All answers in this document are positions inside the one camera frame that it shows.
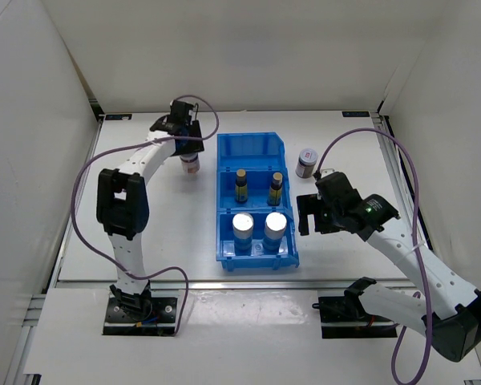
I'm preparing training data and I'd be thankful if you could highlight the yellow-label small bottle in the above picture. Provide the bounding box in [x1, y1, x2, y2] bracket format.
[235, 168, 248, 203]
[267, 172, 283, 206]

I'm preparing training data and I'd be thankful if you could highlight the silver-lid shaker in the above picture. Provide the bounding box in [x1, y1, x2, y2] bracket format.
[232, 212, 254, 255]
[263, 212, 287, 251]

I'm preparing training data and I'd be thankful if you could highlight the dark sauce jar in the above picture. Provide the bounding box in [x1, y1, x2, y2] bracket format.
[180, 152, 200, 175]
[295, 148, 318, 179]

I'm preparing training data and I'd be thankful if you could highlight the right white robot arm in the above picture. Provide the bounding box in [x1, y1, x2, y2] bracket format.
[297, 172, 481, 363]

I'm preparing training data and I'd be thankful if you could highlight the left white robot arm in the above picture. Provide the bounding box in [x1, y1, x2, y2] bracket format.
[96, 100, 204, 323]

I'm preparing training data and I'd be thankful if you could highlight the blue three-compartment plastic bin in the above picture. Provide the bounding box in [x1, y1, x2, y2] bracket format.
[216, 132, 299, 271]

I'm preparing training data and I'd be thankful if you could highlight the left blue corner label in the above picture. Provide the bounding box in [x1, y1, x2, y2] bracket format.
[104, 114, 132, 121]

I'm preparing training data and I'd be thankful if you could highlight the blue corner label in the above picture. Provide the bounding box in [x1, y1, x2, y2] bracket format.
[104, 114, 132, 121]
[342, 111, 370, 118]

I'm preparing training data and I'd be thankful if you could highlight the right blue corner label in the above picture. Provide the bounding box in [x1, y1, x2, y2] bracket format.
[342, 111, 370, 118]

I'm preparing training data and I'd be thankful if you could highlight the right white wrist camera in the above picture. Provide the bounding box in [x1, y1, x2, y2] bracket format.
[313, 168, 336, 180]

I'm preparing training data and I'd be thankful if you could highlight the right aluminium frame rail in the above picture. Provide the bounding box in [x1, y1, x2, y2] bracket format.
[370, 111, 435, 252]

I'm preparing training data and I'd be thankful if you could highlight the aluminium frame rail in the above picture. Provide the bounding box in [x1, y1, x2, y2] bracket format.
[370, 111, 435, 252]
[23, 278, 430, 322]
[41, 95, 103, 294]

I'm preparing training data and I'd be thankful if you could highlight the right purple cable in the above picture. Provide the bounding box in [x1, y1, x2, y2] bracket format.
[313, 128, 434, 385]

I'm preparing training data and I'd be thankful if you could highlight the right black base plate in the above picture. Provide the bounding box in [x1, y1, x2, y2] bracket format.
[312, 296, 398, 339]

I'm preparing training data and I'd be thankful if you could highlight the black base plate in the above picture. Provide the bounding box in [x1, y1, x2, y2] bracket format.
[102, 292, 178, 337]
[312, 296, 398, 339]

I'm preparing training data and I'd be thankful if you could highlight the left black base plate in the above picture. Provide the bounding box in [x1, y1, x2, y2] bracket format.
[102, 292, 178, 337]

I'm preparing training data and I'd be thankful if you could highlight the left aluminium frame rail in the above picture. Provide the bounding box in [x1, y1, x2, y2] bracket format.
[41, 95, 103, 294]

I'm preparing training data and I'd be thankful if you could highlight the front aluminium frame rail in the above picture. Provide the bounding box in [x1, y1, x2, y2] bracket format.
[23, 278, 430, 322]

